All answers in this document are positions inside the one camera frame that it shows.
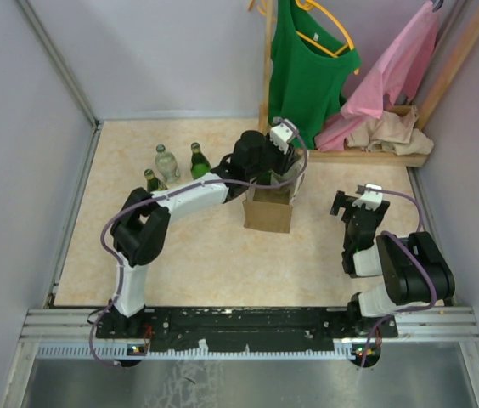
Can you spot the green Perrier bottle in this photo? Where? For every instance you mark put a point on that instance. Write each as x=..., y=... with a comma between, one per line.
x=264, y=180
x=153, y=183
x=199, y=165

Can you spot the beige crumpled cloth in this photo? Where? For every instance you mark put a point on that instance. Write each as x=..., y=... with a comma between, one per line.
x=393, y=132

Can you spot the pink shirt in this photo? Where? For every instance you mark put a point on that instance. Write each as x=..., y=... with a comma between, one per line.
x=398, y=71

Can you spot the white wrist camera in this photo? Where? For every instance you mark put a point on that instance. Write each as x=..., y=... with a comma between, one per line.
x=370, y=196
x=282, y=133

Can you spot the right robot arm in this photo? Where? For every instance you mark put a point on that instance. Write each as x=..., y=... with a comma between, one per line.
x=415, y=275

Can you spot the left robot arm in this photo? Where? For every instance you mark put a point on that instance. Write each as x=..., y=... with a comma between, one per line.
x=139, y=230

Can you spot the clear Chang soda bottle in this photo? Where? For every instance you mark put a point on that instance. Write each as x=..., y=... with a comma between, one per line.
x=289, y=178
x=167, y=164

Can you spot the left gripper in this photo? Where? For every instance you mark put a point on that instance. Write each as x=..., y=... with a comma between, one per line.
x=284, y=160

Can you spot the yellow clothes hanger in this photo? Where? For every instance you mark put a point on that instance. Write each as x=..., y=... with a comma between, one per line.
x=323, y=33

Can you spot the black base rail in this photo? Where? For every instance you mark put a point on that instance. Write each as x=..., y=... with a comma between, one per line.
x=294, y=329

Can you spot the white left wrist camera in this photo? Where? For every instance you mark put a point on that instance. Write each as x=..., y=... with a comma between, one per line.
x=282, y=133

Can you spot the green tank top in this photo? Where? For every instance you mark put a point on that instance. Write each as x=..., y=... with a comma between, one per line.
x=304, y=88

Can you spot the brown canvas bag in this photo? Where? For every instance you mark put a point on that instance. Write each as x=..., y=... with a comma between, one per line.
x=270, y=209

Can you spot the wooden clothes rack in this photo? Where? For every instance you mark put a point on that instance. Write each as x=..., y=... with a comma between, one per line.
x=456, y=58

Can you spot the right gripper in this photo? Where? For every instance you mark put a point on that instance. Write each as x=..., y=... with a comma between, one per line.
x=344, y=201

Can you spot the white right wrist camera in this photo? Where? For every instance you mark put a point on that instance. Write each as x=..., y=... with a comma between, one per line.
x=370, y=196

